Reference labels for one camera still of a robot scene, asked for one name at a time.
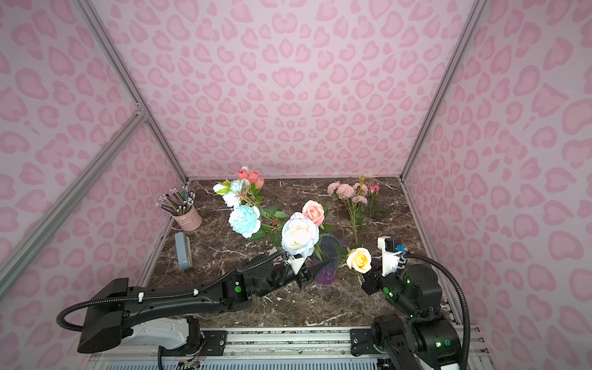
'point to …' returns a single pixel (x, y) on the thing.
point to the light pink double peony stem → (360, 190)
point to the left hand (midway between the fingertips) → (324, 256)
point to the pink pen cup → (189, 221)
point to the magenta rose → (373, 190)
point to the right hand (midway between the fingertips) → (355, 260)
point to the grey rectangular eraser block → (183, 250)
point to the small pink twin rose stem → (345, 192)
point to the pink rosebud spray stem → (362, 179)
